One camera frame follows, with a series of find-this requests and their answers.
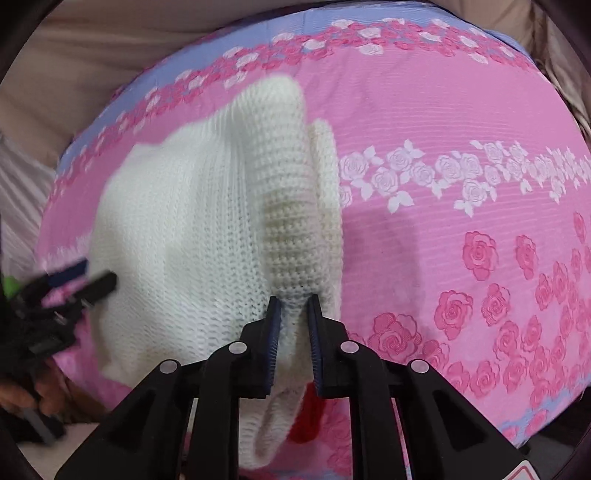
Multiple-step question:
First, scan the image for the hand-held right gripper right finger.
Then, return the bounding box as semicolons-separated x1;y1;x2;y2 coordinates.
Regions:
307;295;539;480

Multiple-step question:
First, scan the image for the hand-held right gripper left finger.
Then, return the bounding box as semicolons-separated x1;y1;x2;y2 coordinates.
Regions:
55;295;282;480

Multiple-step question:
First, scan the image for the beige backdrop cloth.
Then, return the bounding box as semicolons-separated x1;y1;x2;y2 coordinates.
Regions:
0;0;591;160

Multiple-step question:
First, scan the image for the person's left hand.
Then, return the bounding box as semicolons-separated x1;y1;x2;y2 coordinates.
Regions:
0;357;65;418

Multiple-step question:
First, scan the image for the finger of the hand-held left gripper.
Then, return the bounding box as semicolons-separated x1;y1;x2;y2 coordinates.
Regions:
65;270;119;309
39;259;89;289

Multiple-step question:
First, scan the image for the pink floral bed sheet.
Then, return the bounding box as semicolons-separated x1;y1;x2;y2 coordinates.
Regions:
36;4;591;480

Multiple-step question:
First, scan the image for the white pleated curtain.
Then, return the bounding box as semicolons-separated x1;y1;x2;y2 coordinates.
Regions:
0;131;60;227

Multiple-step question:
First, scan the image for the white red black knit sweater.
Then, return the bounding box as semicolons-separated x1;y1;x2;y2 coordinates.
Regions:
87;74;346;472

